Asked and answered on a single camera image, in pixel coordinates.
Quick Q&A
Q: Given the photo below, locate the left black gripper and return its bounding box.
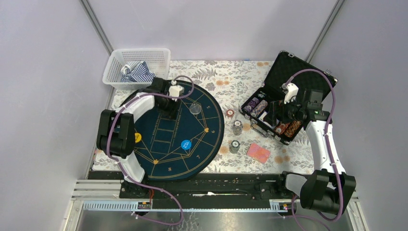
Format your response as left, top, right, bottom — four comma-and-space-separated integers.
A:
156, 92, 181, 119

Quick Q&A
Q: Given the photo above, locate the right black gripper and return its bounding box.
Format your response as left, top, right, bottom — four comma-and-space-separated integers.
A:
263, 95, 306, 127

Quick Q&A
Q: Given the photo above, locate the clear dealer button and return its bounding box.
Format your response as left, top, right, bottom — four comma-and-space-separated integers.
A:
189, 103, 202, 116

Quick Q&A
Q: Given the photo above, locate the yellow big blind button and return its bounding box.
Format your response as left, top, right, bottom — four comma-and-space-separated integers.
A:
134, 132, 142, 143

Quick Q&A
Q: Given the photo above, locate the blue ten chip stack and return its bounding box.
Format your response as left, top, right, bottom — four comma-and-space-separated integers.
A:
232, 120, 243, 136

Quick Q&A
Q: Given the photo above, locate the red white chip stack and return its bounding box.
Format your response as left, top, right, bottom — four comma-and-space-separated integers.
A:
226, 109, 235, 118

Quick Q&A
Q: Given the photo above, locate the blue yellow fifty chip stack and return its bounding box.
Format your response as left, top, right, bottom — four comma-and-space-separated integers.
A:
229, 140, 240, 154

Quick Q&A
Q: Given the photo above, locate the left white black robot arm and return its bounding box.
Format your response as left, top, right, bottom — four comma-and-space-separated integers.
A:
96, 77, 185, 198

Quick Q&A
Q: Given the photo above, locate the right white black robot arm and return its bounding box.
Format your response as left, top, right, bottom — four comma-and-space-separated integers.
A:
267, 89, 357, 216

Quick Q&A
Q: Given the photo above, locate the red chip row in case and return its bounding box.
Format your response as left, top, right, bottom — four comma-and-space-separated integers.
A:
274, 123, 289, 135

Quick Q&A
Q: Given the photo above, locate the purple white chip row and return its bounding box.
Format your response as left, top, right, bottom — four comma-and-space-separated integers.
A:
251, 100, 268, 117

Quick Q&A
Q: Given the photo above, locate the orange black chip row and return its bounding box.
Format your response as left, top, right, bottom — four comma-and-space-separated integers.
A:
284, 121, 302, 138

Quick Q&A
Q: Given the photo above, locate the purple chip row in case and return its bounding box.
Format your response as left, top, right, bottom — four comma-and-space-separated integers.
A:
243, 97, 259, 113

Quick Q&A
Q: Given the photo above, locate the blue small blind button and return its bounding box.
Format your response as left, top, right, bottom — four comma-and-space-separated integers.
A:
180, 140, 192, 150

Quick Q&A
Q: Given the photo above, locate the round dark poker mat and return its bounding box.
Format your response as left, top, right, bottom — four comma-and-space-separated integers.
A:
134, 80, 225, 181

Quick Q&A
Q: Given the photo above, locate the red playing card deck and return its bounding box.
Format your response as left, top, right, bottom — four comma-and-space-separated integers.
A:
246, 143, 271, 164

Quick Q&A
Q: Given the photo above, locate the black aluminium chip case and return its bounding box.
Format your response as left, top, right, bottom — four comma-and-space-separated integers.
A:
240, 51, 338, 145

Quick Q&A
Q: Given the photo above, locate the blue striped cloth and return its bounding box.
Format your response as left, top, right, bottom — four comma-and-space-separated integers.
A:
120, 61, 156, 83

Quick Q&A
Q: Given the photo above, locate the white plastic basket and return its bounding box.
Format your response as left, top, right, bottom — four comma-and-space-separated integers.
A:
102, 48, 171, 90

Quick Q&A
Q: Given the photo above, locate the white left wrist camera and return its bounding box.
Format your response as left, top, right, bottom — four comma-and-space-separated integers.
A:
168, 80, 184, 102

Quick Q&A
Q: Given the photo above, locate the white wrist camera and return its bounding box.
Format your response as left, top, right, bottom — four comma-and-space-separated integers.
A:
282, 83, 299, 104
168, 80, 184, 102

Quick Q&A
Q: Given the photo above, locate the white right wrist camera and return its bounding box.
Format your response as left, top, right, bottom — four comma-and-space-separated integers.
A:
282, 83, 299, 104

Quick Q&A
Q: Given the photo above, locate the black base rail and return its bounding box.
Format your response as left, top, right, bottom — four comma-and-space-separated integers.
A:
87, 171, 293, 210

